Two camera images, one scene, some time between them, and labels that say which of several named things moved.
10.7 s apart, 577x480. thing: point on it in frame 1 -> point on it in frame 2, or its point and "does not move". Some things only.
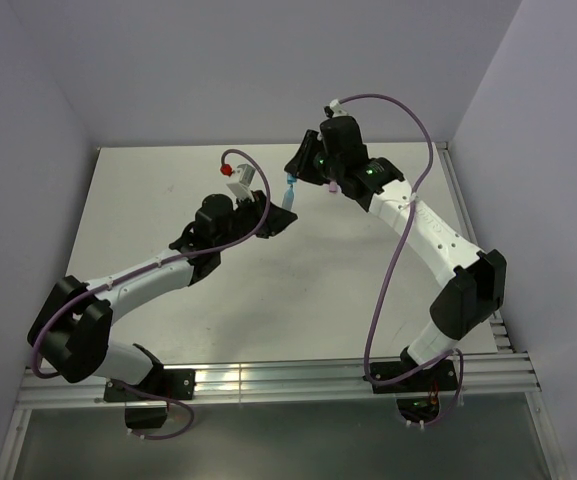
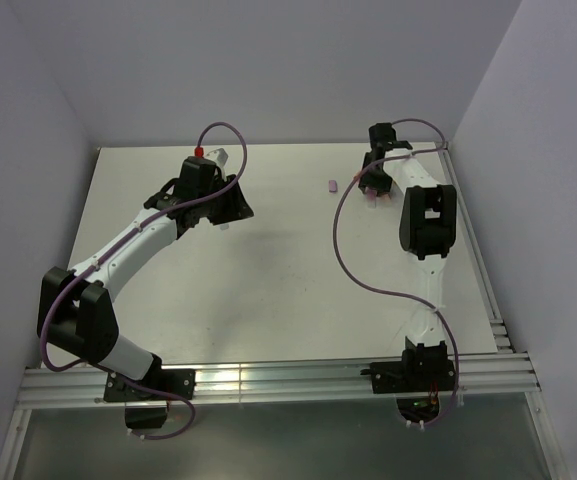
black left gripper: x=275 y=220 -> x=237 y=207
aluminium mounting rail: x=478 y=374 does not move
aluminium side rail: x=498 y=325 does not move
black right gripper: x=301 y=163 -> x=384 y=185
